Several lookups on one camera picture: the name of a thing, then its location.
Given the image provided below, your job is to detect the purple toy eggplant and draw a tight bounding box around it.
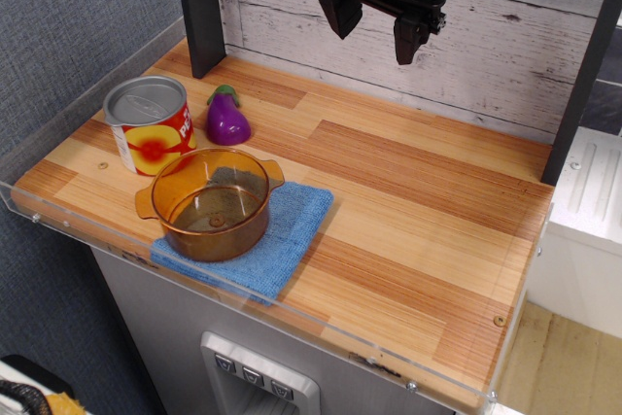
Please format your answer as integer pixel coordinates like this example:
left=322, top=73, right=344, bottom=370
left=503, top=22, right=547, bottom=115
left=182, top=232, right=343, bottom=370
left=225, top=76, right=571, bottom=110
left=205, top=85, right=252, bottom=146

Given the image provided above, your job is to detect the blue microfiber cloth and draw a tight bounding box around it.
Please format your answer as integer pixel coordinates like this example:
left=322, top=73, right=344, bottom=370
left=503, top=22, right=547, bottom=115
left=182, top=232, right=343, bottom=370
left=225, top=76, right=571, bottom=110
left=151, top=182, right=334, bottom=306

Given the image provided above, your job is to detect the clear acrylic table guard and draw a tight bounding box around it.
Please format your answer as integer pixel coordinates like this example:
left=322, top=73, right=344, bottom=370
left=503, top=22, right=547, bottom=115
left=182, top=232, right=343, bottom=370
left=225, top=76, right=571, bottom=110
left=1, top=7, right=558, bottom=414

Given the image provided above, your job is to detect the amber glass pot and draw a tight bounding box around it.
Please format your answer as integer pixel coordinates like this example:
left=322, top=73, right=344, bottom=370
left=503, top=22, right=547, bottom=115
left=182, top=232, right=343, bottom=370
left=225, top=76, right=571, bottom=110
left=135, top=148, right=285, bottom=262

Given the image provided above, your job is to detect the red yellow peach can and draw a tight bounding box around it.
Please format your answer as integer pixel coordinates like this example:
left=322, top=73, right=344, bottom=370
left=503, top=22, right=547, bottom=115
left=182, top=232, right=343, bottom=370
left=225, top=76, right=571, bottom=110
left=103, top=75, right=197, bottom=176

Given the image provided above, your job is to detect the white ridged side counter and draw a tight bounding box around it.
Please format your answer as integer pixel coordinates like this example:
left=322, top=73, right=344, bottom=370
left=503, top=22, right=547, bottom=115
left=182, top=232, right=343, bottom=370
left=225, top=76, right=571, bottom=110
left=526, top=127, right=621, bottom=337

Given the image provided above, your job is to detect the silver dispenser button panel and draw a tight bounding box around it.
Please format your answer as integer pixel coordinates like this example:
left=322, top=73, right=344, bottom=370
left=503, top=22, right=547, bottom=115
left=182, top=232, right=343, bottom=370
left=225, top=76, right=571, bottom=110
left=200, top=331, right=322, bottom=414

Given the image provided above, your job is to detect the yellow cloth corner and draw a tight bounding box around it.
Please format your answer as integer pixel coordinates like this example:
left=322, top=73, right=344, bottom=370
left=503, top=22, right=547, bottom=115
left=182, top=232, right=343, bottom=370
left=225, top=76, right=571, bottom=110
left=46, top=393, right=89, bottom=415

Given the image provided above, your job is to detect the dark left vertical post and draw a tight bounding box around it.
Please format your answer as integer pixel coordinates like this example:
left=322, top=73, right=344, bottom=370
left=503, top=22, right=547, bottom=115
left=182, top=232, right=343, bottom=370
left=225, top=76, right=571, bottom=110
left=181, top=0, right=226, bottom=79

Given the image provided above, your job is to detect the dark vertical post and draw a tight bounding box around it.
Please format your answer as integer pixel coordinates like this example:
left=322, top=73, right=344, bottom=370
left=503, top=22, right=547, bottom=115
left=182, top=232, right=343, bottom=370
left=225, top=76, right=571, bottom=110
left=181, top=0, right=226, bottom=79
left=540, top=0, right=621, bottom=186

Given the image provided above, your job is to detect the dark right vertical post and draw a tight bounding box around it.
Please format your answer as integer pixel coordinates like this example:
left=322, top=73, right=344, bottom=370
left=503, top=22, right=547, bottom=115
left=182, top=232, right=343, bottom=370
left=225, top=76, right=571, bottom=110
left=540, top=0, right=621, bottom=186

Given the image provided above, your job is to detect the black braided cable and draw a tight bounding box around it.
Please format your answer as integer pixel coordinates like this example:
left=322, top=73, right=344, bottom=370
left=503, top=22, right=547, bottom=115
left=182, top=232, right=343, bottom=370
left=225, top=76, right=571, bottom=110
left=0, top=378, right=52, bottom=415

